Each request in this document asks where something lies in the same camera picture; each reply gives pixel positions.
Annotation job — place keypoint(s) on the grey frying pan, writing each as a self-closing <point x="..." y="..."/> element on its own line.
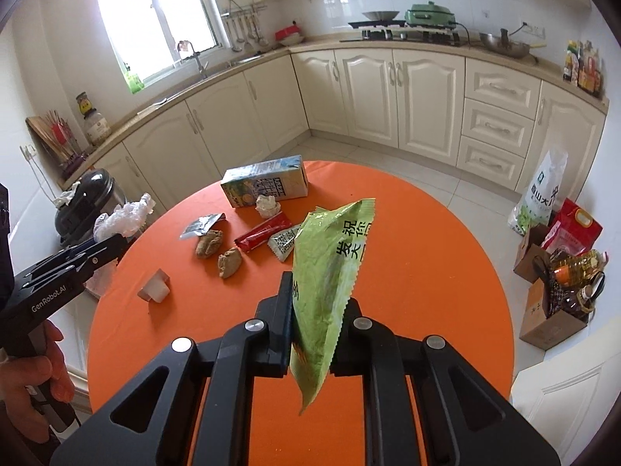
<point x="381" y="14"/>

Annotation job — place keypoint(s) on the person's left hand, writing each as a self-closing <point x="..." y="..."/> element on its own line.
<point x="29" y="374"/>

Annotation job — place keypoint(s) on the small cardboard box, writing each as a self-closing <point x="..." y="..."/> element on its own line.
<point x="526" y="257"/>

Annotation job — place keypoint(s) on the yellow cooking oil bottle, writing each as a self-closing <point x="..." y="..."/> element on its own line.
<point x="575" y="264"/>

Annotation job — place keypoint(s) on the green dish soap bottle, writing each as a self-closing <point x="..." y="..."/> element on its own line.
<point x="134" y="82"/>

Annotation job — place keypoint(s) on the chopsticks in red holder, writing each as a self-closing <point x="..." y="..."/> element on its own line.
<point x="58" y="133"/>

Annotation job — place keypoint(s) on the white rice bag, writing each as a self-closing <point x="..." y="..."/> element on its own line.
<point x="538" y="194"/>

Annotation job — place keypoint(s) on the cluster of condiment bottles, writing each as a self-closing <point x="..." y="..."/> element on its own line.
<point x="584" y="73"/>

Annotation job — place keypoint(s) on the dark bottle yellow label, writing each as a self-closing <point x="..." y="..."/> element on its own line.
<point x="84" y="104"/>

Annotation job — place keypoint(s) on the kitchen window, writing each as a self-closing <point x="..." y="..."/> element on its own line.
<point x="145" y="9"/>

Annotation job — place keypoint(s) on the orange round table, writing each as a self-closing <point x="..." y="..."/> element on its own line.
<point x="436" y="276"/>

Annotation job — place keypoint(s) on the red stick wrapper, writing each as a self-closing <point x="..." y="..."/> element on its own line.
<point x="259" y="237"/>

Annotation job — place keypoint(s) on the black induction cooker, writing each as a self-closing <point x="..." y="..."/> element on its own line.
<point x="368" y="24"/>

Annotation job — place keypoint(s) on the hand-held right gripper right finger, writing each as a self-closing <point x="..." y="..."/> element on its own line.
<point x="351" y="344"/>

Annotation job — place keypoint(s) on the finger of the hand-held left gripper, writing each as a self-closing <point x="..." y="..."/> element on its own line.
<point x="77" y="252"/>
<point x="109" y="250"/>

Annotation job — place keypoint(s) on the cream drawer front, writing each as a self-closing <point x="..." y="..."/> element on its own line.
<point x="497" y="127"/>
<point x="490" y="158"/>
<point x="502" y="90"/>

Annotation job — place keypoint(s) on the wooden cutting board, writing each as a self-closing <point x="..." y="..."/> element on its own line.
<point x="36" y="128"/>

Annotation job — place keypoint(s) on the purple drain tray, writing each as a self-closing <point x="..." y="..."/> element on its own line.
<point x="75" y="160"/>

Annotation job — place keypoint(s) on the steel double sink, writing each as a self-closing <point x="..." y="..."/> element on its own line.
<point x="242" y="59"/>

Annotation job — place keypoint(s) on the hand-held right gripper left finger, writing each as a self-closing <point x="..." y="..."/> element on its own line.
<point x="276" y="335"/>

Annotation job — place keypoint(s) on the small green white packet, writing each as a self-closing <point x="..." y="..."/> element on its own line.
<point x="284" y="242"/>

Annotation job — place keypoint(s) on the white bowl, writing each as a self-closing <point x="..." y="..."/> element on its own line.
<point x="291" y="40"/>

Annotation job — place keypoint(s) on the red kitchen container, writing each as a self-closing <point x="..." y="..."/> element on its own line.
<point x="287" y="33"/>

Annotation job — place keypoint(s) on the white crumpled cloth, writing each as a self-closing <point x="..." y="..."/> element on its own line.
<point x="65" y="196"/>

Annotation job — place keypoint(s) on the large cardboard box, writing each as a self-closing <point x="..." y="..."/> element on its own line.
<point x="548" y="327"/>

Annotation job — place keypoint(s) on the steel wok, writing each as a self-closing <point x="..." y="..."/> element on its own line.
<point x="509" y="46"/>

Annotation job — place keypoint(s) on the utensil rail with ladles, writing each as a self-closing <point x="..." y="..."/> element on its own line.
<point x="242" y="24"/>

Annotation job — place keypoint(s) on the green electric cooking pot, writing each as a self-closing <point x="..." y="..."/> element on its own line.
<point x="429" y="15"/>

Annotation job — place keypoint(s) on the dark cooking oil bottle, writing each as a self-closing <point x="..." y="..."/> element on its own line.
<point x="565" y="303"/>

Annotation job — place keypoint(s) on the green white drink carton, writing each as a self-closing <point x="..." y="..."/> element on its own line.
<point x="267" y="184"/>

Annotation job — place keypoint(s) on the brown food lump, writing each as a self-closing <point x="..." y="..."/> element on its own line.
<point x="229" y="262"/>
<point x="208" y="243"/>

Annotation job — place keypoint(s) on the steel faucet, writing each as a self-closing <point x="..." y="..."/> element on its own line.
<point x="196" y="60"/>

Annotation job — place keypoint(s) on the black round cooker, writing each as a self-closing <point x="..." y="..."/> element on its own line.
<point x="92" y="189"/>

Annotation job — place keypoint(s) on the silver foil wrapper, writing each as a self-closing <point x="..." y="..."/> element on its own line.
<point x="201" y="225"/>

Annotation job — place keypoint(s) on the white plastic bag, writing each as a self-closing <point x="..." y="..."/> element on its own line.
<point x="121" y="218"/>

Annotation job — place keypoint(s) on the white tissue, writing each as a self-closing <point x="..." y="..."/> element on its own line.
<point x="268" y="206"/>

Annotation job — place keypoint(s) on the green snack packet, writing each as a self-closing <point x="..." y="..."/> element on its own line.
<point x="325" y="272"/>

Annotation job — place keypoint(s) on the black gas stove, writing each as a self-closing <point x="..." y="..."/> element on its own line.
<point x="388" y="35"/>

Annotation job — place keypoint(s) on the white wall socket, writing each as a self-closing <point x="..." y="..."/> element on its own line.
<point x="533" y="30"/>
<point x="28" y="151"/>

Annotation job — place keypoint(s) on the red rice bag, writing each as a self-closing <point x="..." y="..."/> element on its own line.
<point x="575" y="225"/>

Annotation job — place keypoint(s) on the cream lower kitchen cabinets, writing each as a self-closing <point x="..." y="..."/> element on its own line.
<point x="368" y="97"/>

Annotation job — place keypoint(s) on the white door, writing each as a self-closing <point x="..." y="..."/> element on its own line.
<point x="572" y="398"/>

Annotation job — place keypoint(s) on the glass jar white label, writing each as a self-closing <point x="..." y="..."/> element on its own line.
<point x="97" y="128"/>

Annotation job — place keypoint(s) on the small translucent plastic cup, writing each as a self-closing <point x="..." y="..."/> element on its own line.
<point x="154" y="287"/>

